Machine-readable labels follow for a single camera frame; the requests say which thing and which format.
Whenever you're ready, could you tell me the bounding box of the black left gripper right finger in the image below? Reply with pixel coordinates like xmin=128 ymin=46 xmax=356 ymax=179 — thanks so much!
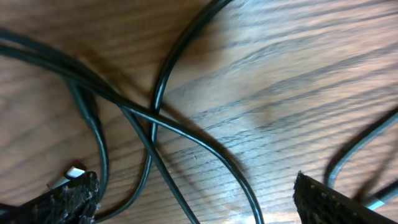
xmin=293 ymin=172 xmax=397 ymax=224

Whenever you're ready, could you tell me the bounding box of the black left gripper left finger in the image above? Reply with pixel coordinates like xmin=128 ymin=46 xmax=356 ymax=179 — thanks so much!
xmin=1 ymin=171 xmax=100 ymax=224

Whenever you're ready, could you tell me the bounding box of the black USB cable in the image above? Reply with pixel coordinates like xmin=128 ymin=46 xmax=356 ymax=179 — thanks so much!
xmin=325 ymin=108 xmax=398 ymax=211
xmin=0 ymin=0 xmax=265 ymax=224

